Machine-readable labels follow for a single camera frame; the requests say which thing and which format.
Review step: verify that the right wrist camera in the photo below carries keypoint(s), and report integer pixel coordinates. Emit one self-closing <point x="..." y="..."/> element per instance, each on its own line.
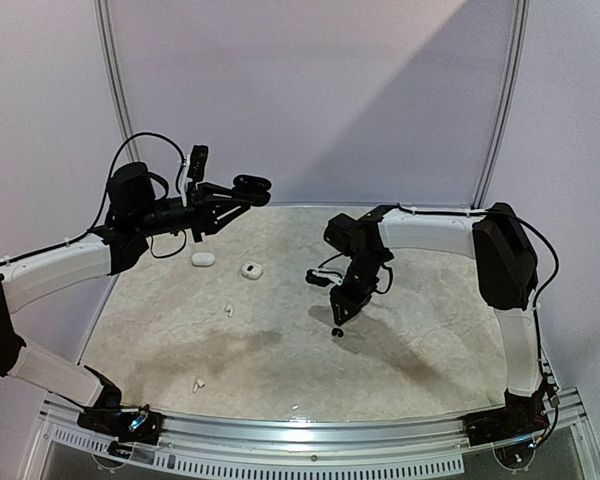
<point x="323" y="277"/>

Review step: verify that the right aluminium corner post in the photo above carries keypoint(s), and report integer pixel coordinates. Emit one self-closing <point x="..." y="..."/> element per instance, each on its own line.
<point x="505" y="100"/>

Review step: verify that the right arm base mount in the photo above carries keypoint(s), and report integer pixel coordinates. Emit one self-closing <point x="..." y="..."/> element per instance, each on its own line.
<point x="518" y="417"/>

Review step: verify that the white oval charging case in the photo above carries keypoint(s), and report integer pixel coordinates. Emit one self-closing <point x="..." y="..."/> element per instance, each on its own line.
<point x="203" y="259"/>

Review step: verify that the aluminium corner post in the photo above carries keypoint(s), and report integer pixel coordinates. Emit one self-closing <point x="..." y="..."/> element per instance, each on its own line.
<point x="505" y="100"/>
<point x="112" y="66"/>

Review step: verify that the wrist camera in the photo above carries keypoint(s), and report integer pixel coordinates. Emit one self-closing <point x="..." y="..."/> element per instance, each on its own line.
<point x="192" y="169"/>
<point x="323" y="277"/>

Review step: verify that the white open charging case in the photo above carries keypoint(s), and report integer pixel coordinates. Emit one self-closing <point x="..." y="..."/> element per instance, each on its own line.
<point x="251" y="270"/>

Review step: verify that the aluminium front rail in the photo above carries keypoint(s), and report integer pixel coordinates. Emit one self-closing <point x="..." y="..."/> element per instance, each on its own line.
<point x="198" y="447"/>

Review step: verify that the white stem earbud lower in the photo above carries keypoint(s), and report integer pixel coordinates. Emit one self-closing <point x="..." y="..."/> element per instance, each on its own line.
<point x="198" y="384"/>

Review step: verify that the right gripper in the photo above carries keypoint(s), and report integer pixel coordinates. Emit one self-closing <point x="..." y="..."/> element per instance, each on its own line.
<point x="356" y="287"/>

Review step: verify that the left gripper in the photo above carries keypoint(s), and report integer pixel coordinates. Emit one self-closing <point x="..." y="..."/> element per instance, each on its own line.
<point x="202" y="211"/>

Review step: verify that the black charging case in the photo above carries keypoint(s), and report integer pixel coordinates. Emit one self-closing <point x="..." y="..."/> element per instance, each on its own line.
<point x="254" y="189"/>

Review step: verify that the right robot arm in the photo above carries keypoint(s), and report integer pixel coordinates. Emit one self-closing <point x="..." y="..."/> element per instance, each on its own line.
<point x="495" y="238"/>

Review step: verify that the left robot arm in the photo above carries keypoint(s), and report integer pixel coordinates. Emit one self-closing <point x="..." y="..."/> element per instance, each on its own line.
<point x="135" y="216"/>

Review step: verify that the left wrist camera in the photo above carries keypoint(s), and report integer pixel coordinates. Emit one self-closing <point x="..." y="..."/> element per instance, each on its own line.
<point x="192" y="169"/>

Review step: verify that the left aluminium corner post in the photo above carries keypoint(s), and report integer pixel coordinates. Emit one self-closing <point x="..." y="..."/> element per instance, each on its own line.
<point x="112" y="66"/>

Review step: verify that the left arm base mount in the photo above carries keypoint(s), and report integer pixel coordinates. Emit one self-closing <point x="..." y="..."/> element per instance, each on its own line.
<point x="127" y="424"/>

